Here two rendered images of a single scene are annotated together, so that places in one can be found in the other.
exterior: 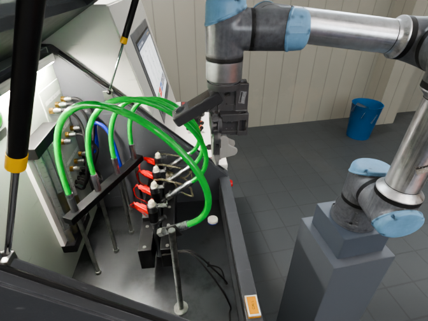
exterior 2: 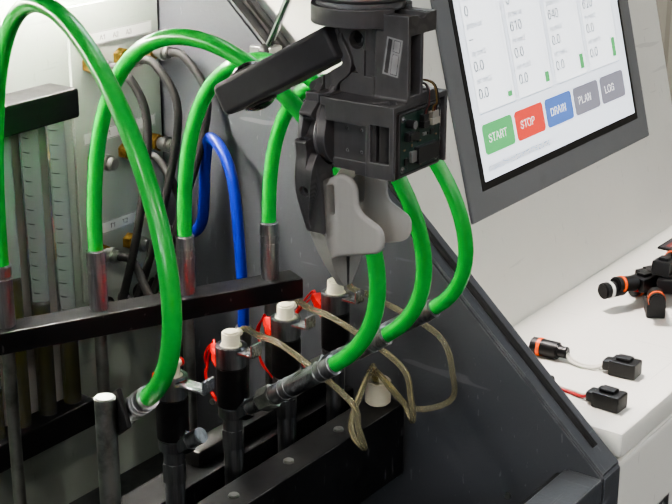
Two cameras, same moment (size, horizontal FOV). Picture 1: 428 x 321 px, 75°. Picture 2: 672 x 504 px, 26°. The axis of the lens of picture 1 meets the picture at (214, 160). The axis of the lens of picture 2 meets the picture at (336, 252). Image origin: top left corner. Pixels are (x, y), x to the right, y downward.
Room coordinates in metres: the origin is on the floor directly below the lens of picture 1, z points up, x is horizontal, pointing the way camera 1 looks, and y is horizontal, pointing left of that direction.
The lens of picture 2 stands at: (-0.20, -0.67, 1.60)
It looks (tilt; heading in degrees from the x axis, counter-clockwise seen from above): 19 degrees down; 41
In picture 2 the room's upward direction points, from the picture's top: straight up
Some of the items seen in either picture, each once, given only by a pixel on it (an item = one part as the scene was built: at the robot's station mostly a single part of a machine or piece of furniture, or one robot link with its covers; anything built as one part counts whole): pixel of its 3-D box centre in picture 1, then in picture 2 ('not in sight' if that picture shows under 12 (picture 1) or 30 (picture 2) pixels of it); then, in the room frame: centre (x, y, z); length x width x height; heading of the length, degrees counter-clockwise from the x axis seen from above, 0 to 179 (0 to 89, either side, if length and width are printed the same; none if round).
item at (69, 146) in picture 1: (69, 134); (130, 148); (0.77, 0.45, 1.20); 0.13 x 0.03 x 0.31; 6
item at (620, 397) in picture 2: not in sight; (568, 386); (0.97, 0.03, 0.99); 0.12 x 0.02 x 0.02; 93
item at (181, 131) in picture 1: (196, 129); (660, 313); (1.27, 0.09, 0.96); 0.70 x 0.22 x 0.03; 6
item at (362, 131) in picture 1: (361, 118); not in sight; (2.98, -1.73, 0.22); 0.37 x 0.34 x 0.45; 102
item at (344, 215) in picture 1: (356, 206); not in sight; (0.72, -0.50, 0.95); 0.15 x 0.15 x 0.10
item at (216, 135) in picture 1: (216, 136); (322, 170); (0.55, 0.00, 1.31); 0.05 x 0.02 x 0.09; 6
